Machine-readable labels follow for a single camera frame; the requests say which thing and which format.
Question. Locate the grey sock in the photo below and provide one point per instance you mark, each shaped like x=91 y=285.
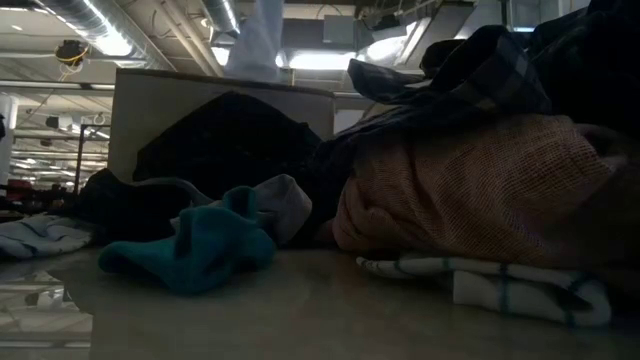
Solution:
x=285 y=205

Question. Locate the dark navy garment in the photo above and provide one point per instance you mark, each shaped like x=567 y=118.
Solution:
x=225 y=145

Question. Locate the teal cloth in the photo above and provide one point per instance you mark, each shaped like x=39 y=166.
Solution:
x=210 y=250

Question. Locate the pink woven garment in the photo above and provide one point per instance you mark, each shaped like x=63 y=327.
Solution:
x=475 y=190

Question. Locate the small black cloth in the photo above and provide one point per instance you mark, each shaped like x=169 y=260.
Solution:
x=125 y=205

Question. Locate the navy white plaid shirt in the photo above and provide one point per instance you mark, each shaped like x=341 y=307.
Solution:
x=500 y=75

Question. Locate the white green-checked cloth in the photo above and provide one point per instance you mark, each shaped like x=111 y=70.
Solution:
x=500 y=295

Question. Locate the white blue-striped cloth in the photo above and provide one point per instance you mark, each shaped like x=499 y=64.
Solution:
x=40 y=235

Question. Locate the blue checked shirt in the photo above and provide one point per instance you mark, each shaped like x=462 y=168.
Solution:
x=590 y=60

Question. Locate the ceiling light panel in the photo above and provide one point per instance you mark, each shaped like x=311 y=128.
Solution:
x=320 y=60
x=220 y=55

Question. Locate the grey ceiling unit box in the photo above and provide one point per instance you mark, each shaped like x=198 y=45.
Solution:
x=339 y=30

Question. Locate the beige fabric storage bin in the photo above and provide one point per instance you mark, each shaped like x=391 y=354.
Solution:
x=150 y=115

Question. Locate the red background object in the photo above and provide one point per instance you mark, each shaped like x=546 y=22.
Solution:
x=19 y=189

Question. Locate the white round column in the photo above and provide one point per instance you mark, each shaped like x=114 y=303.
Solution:
x=7 y=140

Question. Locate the rectangular metal ceiling duct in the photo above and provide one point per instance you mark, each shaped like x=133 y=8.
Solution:
x=400 y=45

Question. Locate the small silver air duct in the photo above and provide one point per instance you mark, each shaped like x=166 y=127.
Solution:
x=220 y=15

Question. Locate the black stand post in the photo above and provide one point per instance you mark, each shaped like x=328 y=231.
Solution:
x=80 y=160

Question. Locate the large silver air duct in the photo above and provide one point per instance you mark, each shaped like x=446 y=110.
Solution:
x=60 y=6

